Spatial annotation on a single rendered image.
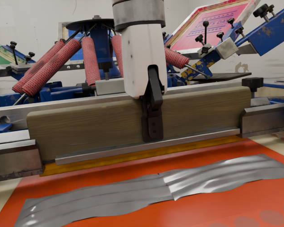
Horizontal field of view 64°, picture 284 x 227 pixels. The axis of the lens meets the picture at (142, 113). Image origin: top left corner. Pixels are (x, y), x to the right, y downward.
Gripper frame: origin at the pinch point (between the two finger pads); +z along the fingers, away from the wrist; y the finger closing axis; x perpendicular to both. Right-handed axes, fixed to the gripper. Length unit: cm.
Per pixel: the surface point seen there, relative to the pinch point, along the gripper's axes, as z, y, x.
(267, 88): 36, -194, 194
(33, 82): -6, -58, -29
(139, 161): 6.0, -0.1, -2.2
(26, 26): -84, -412, -98
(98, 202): 5.4, 10.0, -9.5
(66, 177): 5.9, 0.8, -13.9
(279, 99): 11, -42, 66
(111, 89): -3.5, -25.6, -3.1
